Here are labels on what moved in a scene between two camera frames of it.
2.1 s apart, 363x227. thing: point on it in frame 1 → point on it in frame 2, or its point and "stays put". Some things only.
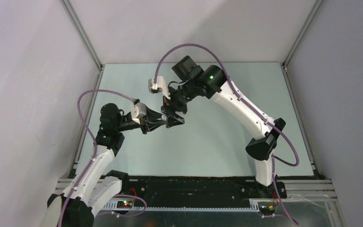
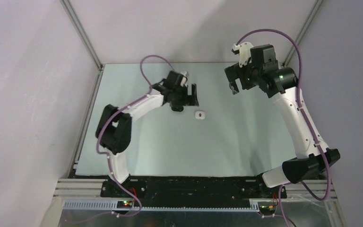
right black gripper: [168, 107] → [235, 72]
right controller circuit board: [266, 208] stays put
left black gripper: [151, 115] → [187, 100]
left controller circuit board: [124, 204] stays put
